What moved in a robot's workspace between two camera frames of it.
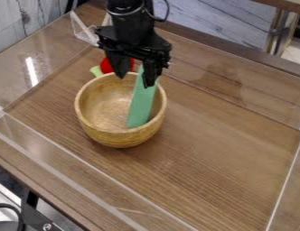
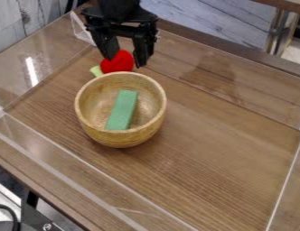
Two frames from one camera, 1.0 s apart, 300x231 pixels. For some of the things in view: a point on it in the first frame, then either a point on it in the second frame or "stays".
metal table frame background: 282,29 stays
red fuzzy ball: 106,68 stays
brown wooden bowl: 103,103 stays
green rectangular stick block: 142,101 to 122,110
